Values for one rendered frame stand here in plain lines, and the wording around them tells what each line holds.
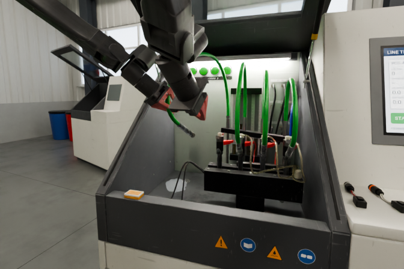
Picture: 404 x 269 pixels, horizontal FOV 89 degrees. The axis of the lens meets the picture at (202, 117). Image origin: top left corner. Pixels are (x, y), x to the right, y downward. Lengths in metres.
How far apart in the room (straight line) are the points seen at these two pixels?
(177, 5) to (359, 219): 0.58
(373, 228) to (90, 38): 0.81
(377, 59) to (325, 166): 0.41
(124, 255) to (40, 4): 0.73
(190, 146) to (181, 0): 0.90
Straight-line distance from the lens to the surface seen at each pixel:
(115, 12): 6.97
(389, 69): 0.90
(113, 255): 0.84
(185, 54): 0.38
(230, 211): 0.61
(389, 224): 0.65
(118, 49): 0.64
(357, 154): 0.83
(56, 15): 0.67
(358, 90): 0.85
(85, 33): 0.65
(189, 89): 0.45
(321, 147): 0.71
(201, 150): 1.13
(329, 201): 0.64
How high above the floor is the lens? 1.27
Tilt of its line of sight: 7 degrees down
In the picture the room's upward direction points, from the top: straight up
